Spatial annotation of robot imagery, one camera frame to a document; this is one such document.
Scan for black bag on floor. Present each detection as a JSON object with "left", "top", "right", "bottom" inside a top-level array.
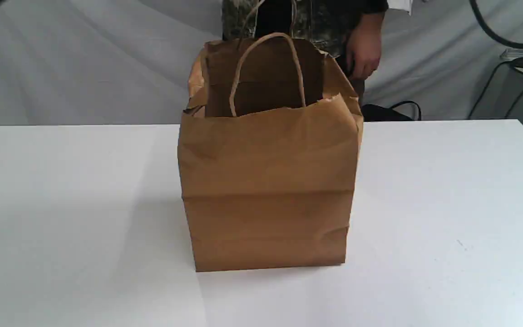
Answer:
[{"left": 361, "top": 101, "right": 423, "bottom": 122}]

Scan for brown paper bag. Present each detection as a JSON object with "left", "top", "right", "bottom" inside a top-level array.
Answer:
[{"left": 178, "top": 0, "right": 365, "bottom": 273}]

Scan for person's right hand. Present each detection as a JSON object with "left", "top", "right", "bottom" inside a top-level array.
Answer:
[{"left": 346, "top": 25, "right": 382, "bottom": 80}]

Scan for person in camouflage shirt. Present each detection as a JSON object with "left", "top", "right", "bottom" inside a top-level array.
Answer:
[{"left": 221, "top": 0, "right": 390, "bottom": 98}]

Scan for thick black cable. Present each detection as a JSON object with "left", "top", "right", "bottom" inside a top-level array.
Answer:
[{"left": 469, "top": 0, "right": 523, "bottom": 50}]

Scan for thin black cables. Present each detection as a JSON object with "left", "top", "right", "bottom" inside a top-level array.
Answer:
[{"left": 467, "top": 54, "right": 523, "bottom": 120}]

